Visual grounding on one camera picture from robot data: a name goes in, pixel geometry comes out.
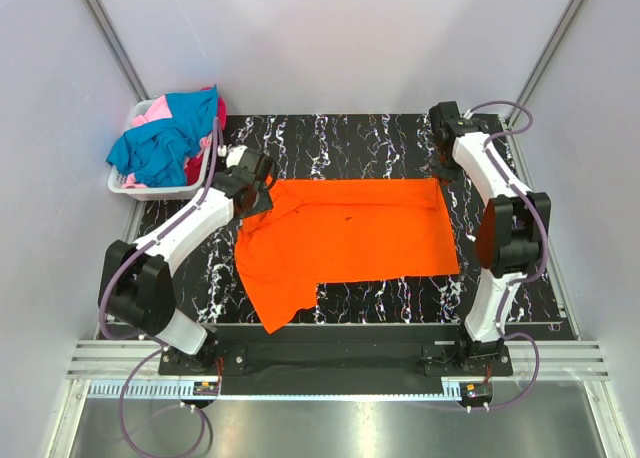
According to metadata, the purple cable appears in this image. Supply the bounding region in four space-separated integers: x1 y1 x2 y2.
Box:
97 116 226 451
462 99 551 409

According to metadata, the white slotted cable duct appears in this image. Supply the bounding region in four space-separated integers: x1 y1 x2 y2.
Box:
88 377 479 402

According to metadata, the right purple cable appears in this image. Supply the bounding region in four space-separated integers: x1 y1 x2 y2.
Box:
462 99 551 409

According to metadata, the blue t shirt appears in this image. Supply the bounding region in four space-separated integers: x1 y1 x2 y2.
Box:
106 87 219 188

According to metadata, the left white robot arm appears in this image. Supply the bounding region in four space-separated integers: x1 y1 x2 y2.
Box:
98 145 279 374

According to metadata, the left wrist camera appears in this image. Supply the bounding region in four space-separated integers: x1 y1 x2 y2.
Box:
217 145 247 167

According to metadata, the aluminium front rail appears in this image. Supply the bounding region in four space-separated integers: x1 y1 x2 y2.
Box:
67 340 608 381

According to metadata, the white plastic laundry basket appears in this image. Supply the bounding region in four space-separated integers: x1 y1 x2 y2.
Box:
107 99 214 202

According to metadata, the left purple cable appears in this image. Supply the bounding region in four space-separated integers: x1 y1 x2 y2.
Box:
97 116 226 451

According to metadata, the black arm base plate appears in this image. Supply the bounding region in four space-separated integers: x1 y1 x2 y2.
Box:
159 340 514 378

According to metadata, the light pink t shirt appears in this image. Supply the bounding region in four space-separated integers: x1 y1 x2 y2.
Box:
117 95 212 189

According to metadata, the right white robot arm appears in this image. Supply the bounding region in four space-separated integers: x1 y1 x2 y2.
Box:
428 101 551 375

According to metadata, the orange t shirt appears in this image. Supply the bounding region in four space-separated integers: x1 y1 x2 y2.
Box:
235 178 459 334

